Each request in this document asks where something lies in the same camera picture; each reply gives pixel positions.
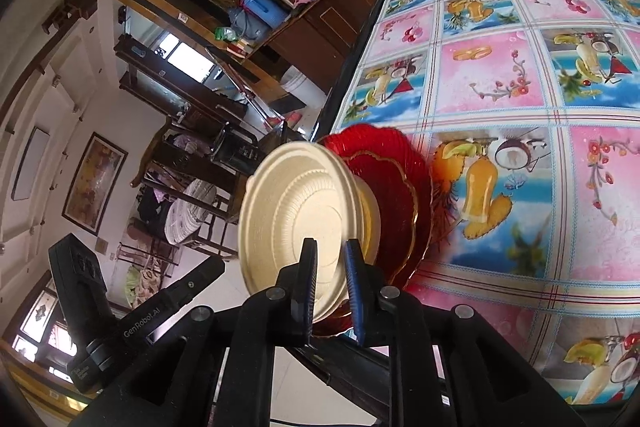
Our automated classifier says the large red glass plate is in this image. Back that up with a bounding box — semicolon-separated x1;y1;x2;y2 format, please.
316;123;435;339

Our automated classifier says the blue thermos jug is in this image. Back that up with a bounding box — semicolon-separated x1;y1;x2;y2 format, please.
242;0;292;28

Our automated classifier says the red gold-rimmed glass bowl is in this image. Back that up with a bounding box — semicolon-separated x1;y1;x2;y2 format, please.
342;150;420;290

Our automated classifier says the white framed wall panel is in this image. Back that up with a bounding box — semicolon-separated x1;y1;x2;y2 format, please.
11;126;52;202

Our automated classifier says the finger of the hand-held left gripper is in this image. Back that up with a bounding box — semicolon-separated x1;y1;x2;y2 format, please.
165;255;227;309

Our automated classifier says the black kettle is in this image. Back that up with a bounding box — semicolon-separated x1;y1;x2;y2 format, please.
211;126;258;176

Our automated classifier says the grey thermos jug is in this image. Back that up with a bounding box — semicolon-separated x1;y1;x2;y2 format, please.
227;8;267;41

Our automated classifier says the wooden chair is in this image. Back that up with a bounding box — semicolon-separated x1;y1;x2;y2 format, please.
131;114;238;260

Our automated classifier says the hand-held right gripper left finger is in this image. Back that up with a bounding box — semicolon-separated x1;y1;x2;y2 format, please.
70;238;319;427

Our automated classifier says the framed wall painting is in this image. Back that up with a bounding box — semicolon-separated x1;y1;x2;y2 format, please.
62;132;129;236

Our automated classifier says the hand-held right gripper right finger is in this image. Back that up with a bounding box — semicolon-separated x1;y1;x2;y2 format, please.
344;238;587;427

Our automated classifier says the wooden counter cabinet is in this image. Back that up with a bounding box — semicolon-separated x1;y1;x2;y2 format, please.
207;0;401;108

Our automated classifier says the dark wooden table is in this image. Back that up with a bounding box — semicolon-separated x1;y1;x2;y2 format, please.
285;0;640;427

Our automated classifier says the white waste bin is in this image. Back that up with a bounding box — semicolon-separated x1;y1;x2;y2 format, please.
279;68;327;108

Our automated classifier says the striped seat cushion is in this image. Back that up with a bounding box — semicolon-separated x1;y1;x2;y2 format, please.
164;179;219;246

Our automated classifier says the printed fruit tablecloth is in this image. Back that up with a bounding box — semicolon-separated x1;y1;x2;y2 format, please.
331;0;640;406

